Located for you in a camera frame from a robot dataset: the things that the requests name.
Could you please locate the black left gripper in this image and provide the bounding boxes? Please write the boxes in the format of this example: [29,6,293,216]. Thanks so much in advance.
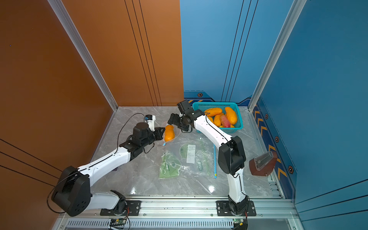
[140,126,165,149]

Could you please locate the clear zip-top bag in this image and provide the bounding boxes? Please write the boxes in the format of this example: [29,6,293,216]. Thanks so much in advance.
[159,122,182,146]

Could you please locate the red pink mango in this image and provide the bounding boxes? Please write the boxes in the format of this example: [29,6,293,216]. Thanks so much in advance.
[220,115,231,128]

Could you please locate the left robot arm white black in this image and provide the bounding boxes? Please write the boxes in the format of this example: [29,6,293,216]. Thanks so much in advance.
[48,122,165,217]

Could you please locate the orange mango top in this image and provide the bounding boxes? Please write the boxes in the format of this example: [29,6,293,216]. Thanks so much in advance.
[204,107,222,117]

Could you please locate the clear labelled zip bag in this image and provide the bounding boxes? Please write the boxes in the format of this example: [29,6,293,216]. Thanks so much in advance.
[179,144,201,164]

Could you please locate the green printed zip bag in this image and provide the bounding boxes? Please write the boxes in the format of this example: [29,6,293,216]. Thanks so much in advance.
[159,153,182,179]

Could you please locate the blue zipper clear bag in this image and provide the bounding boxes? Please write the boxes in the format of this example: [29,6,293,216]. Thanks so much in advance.
[181,138,215,178]

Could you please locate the teal plastic basket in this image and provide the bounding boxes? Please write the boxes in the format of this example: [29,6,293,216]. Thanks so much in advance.
[192,102,243,134]

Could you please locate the green circuit board left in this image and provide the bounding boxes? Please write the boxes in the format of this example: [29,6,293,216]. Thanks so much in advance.
[109,218,127,230]

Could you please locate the brown wedge stand clear plate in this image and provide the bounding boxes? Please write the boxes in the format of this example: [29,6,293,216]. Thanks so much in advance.
[249,151,278,177]

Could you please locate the right circuit board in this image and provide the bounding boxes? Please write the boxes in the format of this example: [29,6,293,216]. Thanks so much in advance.
[232,219,248,230]

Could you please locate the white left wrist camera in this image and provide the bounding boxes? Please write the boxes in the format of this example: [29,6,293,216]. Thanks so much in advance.
[145,115,156,132]

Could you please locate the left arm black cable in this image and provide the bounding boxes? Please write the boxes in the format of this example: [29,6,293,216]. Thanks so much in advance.
[46,113,146,214]

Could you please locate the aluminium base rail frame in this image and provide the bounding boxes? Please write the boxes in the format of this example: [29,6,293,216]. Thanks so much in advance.
[53,196,303,230]

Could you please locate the aluminium corner post left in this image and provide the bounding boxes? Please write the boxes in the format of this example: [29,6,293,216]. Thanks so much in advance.
[48,0,118,112]

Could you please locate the aluminium corner post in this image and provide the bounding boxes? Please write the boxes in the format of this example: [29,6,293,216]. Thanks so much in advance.
[248,0,307,112]
[48,0,118,112]

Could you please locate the aluminium corner post right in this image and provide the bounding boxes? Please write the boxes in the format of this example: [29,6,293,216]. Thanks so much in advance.
[248,0,307,112]

